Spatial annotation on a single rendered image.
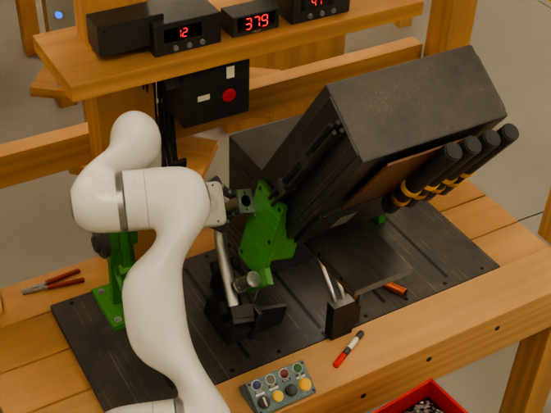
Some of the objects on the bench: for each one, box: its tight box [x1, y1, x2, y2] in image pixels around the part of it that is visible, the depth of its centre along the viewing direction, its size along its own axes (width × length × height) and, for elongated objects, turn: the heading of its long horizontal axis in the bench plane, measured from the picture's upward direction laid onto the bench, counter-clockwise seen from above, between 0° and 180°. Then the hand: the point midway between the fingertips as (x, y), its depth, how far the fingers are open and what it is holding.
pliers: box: [21, 268, 84, 295], centre depth 230 cm, size 16×5×1 cm, turn 115°
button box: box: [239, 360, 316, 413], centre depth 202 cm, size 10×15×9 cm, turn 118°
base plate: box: [50, 200, 500, 413], centre depth 231 cm, size 42×110×2 cm, turn 118°
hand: (238, 202), depth 206 cm, fingers closed on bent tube, 3 cm apart
